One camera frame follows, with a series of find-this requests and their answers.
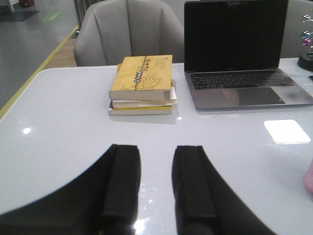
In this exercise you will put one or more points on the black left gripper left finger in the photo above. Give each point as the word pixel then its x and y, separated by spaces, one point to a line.
pixel 103 200

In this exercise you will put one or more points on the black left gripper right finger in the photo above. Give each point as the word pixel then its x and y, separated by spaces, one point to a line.
pixel 204 203

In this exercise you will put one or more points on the pink mesh pen holder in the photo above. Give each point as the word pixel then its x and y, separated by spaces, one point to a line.
pixel 308 181

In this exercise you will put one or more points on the middle book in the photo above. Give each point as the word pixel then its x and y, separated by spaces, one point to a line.
pixel 120 104

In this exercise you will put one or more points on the bottom book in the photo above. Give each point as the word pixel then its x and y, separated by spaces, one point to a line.
pixel 161 110

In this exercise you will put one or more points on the top yellow book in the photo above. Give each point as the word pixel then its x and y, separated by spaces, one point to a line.
pixel 143 78

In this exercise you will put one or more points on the grey laptop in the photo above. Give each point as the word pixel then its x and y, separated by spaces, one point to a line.
pixel 231 55

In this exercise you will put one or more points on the grey left armchair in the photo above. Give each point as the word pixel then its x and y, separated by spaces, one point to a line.
pixel 114 29

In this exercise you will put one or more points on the grey armchair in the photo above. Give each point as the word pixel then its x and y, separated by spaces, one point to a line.
pixel 292 41
pixel 114 29

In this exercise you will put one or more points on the grey right armchair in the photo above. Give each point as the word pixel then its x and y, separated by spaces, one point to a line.
pixel 292 41

